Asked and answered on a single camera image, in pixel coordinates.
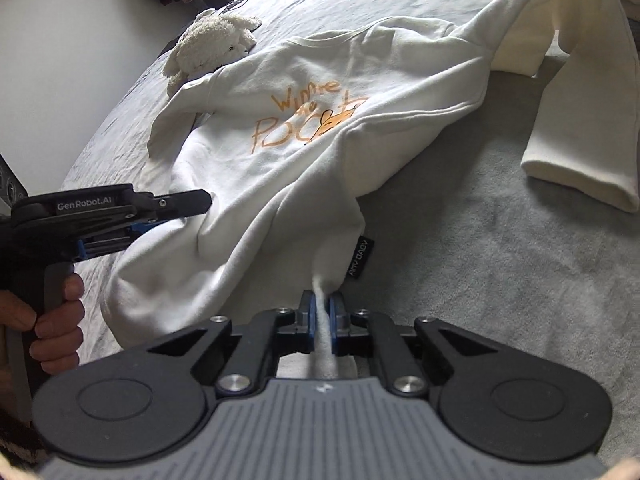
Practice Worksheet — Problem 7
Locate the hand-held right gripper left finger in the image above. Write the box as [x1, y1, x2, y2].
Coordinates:
[145, 290, 317, 398]

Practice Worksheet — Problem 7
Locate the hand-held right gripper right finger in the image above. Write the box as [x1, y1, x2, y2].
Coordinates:
[329, 291, 501, 398]

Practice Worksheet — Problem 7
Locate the white bear print sweatshirt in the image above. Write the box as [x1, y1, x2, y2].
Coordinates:
[100, 0, 640, 381]

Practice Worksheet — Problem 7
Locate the person's left hand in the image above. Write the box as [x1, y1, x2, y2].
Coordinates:
[0, 275, 87, 376]

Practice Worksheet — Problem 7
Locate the white plush dog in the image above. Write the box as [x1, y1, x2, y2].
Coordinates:
[162, 8, 263, 98]

